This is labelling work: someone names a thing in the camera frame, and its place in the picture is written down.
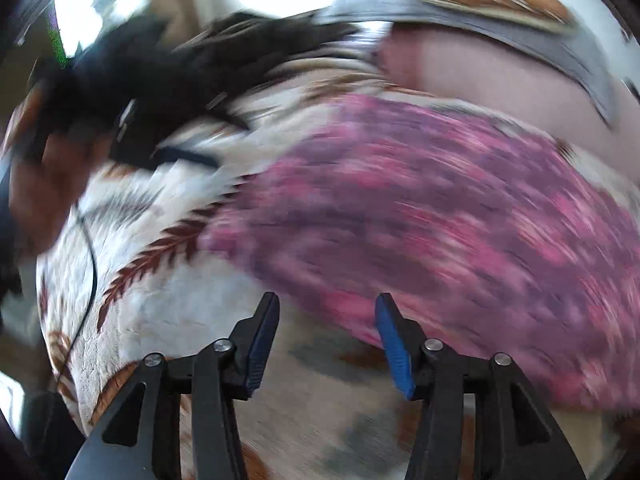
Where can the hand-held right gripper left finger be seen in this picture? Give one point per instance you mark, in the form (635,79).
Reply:
(261,345)

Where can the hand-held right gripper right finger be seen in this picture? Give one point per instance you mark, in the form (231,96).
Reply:
(395,347)

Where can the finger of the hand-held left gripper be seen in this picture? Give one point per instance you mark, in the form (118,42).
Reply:
(192,156)
(227,117)

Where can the purple floral garment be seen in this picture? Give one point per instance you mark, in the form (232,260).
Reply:
(400,210)

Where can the dark brown clothes pile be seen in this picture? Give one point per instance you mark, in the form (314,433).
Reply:
(225,55)

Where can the person's left hand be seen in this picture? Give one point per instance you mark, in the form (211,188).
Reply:
(47,195)

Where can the cream leaf-print fleece blanket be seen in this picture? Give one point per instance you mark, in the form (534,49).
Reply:
(165,310)

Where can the window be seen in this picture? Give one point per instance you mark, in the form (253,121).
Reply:
(100,15)

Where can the grey quilted pad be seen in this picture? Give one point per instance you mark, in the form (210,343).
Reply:
(550,45)

